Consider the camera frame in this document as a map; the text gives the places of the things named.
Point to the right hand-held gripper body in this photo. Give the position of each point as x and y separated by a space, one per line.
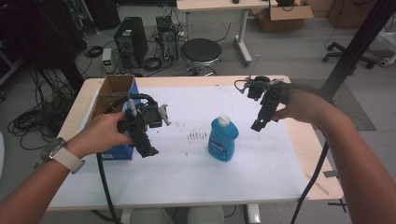
258 88

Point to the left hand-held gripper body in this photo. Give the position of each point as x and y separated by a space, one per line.
151 115

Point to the blue cardboard box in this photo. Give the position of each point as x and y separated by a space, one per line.
115 84

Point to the blue bottle with white cap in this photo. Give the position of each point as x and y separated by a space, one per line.
222 140

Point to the person's right hand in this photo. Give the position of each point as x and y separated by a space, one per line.
300 105

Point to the person's left hand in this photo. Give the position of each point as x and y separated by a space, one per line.
99 133

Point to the black round stool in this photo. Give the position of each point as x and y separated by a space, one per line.
200 50

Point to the small white power unit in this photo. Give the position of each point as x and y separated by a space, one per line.
107 59

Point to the open brown cardboard box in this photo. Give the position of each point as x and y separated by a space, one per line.
280 19

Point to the open computer case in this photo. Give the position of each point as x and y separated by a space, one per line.
168 40

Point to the wristwatch with beige band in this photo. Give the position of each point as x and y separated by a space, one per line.
67 157

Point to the black computer tower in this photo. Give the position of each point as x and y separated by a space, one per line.
132 39

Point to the grey floor mat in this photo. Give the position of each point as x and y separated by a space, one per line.
355 112

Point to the white-legged wooden desk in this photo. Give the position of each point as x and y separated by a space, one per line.
218 5

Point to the black office chair base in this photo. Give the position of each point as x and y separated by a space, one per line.
348 55

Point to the closed brown cardboard box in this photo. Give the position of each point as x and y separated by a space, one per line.
351 14

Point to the black curtain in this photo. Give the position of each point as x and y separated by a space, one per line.
40 34

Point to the black metal stand post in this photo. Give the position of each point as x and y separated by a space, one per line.
358 43

